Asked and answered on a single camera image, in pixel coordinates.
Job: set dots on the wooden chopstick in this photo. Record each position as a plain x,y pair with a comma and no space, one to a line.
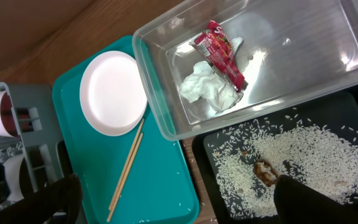
122,179
133,158

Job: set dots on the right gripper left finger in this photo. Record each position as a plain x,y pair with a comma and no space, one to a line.
65,194

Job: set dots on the clear plastic bin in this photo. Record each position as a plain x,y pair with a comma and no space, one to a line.
292,51

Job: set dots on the large white plate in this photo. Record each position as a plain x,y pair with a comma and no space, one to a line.
112,96

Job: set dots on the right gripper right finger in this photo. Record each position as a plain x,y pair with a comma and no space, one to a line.
298,203

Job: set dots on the red snack wrapper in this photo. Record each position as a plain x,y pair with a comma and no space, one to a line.
214,45

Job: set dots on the white tissue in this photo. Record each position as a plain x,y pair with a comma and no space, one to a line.
205,83

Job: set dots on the grey plastic dish rack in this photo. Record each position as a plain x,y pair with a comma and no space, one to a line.
38,139

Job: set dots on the black tray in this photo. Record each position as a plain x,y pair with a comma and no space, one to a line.
337,109

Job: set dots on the grey bowl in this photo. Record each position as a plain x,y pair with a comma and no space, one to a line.
17,178

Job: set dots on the brown food chunk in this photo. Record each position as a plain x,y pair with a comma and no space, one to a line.
265,173

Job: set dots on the spilled rice grains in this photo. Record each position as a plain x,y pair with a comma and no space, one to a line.
296,146

